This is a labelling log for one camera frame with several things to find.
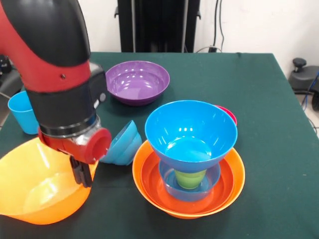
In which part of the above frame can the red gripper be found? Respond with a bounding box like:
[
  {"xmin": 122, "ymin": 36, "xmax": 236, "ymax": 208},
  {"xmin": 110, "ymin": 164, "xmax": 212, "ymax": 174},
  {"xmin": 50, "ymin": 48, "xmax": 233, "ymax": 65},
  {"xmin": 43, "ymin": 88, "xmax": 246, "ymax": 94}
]
[{"xmin": 38, "ymin": 127, "xmax": 112, "ymax": 189}]

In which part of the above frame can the small light blue bowl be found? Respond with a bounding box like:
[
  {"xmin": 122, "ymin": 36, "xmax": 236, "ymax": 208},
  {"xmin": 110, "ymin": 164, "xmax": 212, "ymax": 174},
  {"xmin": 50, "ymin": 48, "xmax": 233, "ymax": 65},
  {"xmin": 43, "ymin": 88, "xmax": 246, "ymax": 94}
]
[{"xmin": 100, "ymin": 119, "xmax": 143, "ymax": 166}]

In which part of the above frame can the large orange bowl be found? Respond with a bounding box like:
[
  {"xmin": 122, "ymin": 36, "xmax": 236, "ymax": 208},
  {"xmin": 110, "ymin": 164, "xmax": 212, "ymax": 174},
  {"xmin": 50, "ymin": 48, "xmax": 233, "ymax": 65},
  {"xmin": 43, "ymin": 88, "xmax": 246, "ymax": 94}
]
[
  {"xmin": 0, "ymin": 137, "xmax": 99, "ymax": 226},
  {"xmin": 132, "ymin": 139, "xmax": 246, "ymax": 220}
]

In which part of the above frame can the medium blue bowl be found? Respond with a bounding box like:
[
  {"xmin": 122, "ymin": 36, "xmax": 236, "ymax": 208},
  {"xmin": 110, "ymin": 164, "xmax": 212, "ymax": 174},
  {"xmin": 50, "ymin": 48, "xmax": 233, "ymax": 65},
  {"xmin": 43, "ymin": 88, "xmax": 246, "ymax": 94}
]
[{"xmin": 159, "ymin": 159, "xmax": 221, "ymax": 203}]

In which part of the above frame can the purple bowl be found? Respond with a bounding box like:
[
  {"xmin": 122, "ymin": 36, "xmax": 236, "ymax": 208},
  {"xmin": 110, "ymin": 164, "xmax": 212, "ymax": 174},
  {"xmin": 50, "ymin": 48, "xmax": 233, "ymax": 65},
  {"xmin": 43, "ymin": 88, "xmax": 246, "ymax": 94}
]
[{"xmin": 105, "ymin": 61, "xmax": 170, "ymax": 107}]

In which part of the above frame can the green cup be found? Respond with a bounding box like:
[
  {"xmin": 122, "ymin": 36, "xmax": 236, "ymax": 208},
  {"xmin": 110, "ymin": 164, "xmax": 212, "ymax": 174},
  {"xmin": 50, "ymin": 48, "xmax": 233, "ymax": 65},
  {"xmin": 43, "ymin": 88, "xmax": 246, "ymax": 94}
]
[{"xmin": 174, "ymin": 169, "xmax": 206, "ymax": 190}]

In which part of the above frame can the large blue bowl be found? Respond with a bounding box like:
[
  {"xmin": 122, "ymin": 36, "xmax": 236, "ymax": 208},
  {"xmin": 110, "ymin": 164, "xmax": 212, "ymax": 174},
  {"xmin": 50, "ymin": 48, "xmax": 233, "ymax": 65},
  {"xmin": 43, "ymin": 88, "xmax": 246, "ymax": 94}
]
[{"xmin": 145, "ymin": 100, "xmax": 238, "ymax": 174}]

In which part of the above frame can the blue cup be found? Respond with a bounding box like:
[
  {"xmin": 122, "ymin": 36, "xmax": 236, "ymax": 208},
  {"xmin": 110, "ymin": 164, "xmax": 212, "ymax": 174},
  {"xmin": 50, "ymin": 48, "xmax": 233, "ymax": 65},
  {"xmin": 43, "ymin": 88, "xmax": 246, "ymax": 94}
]
[{"xmin": 7, "ymin": 90, "xmax": 39, "ymax": 135}]

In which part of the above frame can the black office chair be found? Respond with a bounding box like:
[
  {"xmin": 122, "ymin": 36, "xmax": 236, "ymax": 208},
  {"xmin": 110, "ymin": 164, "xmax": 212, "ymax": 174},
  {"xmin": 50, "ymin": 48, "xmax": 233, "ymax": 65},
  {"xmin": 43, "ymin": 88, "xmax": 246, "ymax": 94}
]
[
  {"xmin": 290, "ymin": 58, "xmax": 319, "ymax": 95},
  {"xmin": 0, "ymin": 55, "xmax": 23, "ymax": 98}
]

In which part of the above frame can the pink bowl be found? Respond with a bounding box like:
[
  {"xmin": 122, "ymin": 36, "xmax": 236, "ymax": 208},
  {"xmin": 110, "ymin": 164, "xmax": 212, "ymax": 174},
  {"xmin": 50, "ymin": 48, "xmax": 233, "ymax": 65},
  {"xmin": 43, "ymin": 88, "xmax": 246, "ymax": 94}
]
[{"xmin": 217, "ymin": 105, "xmax": 238, "ymax": 125}]

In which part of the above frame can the dark green tablecloth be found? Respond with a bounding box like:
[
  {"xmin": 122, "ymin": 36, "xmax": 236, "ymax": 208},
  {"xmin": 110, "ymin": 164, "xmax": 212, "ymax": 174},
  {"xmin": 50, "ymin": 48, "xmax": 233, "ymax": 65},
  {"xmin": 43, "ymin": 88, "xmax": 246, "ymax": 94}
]
[{"xmin": 0, "ymin": 52, "xmax": 319, "ymax": 239}]

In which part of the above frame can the black hanging cable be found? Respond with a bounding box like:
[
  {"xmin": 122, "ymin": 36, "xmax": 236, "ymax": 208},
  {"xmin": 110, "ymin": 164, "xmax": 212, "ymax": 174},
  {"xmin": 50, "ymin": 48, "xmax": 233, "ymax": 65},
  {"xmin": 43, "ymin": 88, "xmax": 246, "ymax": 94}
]
[{"xmin": 215, "ymin": 0, "xmax": 225, "ymax": 52}]

